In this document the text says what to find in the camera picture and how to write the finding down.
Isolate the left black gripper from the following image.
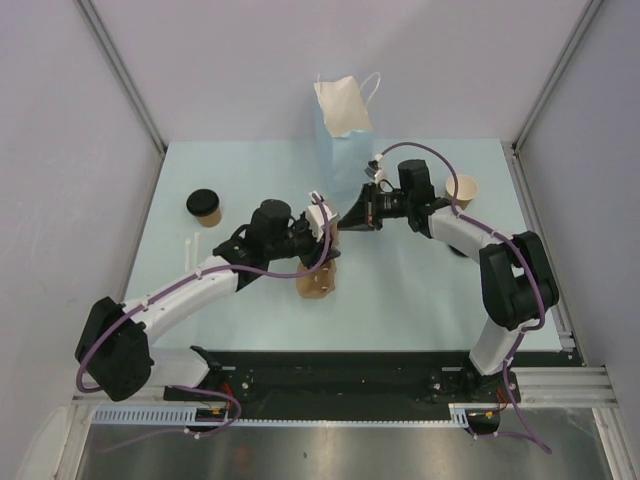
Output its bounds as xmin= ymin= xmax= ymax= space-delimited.
xmin=265 ymin=216 xmax=339 ymax=269

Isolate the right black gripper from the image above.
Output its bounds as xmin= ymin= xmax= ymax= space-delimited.
xmin=337 ymin=181 xmax=413 ymax=231

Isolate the light blue paper bag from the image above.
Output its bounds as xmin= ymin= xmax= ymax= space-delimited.
xmin=314 ymin=72 xmax=381 ymax=202

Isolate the brown paper cup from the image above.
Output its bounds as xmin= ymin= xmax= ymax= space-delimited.
xmin=194 ymin=205 xmax=222 ymax=228
xmin=445 ymin=174 xmax=478 ymax=210

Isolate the black plastic cup lid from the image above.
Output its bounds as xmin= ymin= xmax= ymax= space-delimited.
xmin=186 ymin=189 xmax=220 ymax=216

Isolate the brown cardboard cup carrier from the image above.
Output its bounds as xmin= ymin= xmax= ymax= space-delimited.
xmin=295 ymin=260 xmax=337 ymax=299

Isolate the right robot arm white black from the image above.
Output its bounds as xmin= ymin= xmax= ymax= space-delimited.
xmin=338 ymin=159 xmax=559 ymax=401

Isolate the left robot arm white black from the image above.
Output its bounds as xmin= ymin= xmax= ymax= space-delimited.
xmin=74 ymin=193 xmax=339 ymax=401

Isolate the light blue table mat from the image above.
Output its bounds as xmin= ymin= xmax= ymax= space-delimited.
xmin=110 ymin=138 xmax=576 ymax=354

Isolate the white wrapped straw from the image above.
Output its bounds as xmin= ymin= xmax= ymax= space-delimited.
xmin=184 ymin=238 xmax=192 ymax=272
xmin=192 ymin=231 xmax=201 ymax=267

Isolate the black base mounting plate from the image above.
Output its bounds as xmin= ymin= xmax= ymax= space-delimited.
xmin=163 ymin=348 xmax=521 ymax=422

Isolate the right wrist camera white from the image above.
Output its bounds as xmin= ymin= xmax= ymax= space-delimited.
xmin=365 ymin=155 xmax=387 ymax=184

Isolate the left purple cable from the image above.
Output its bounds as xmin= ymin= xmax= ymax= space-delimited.
xmin=74 ymin=197 xmax=341 ymax=441

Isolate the white slotted cable duct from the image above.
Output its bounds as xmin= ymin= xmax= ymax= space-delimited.
xmin=93 ymin=405 xmax=198 ymax=425

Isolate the aluminium frame rail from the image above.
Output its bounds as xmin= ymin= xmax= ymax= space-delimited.
xmin=73 ymin=0 xmax=168 ymax=158

